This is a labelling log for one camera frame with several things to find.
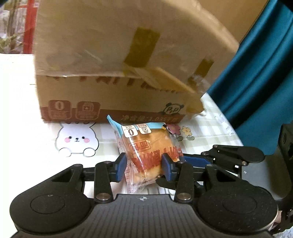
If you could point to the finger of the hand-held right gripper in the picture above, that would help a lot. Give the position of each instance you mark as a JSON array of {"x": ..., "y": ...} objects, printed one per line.
[
  {"x": 164, "y": 184},
  {"x": 199, "y": 161}
]

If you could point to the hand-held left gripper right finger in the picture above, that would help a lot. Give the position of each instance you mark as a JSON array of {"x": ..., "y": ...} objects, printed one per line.
[{"x": 167, "y": 167}]

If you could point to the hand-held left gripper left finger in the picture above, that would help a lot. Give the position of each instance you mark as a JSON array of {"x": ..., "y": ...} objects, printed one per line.
[{"x": 121, "y": 168}]

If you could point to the bread packet with blue top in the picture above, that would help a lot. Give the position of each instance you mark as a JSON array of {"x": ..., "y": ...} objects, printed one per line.
[{"x": 146, "y": 148}]

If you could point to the brown cardboard box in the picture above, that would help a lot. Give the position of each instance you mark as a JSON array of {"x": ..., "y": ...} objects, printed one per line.
[{"x": 114, "y": 57}]

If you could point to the teal cloth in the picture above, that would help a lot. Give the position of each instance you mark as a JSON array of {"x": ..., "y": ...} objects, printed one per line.
[{"x": 263, "y": 75}]

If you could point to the brown wooden board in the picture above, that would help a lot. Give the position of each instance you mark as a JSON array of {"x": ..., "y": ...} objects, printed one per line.
[{"x": 231, "y": 18}]

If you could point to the red floral curtain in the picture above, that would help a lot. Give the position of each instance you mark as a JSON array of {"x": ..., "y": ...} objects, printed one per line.
[{"x": 16, "y": 25}]

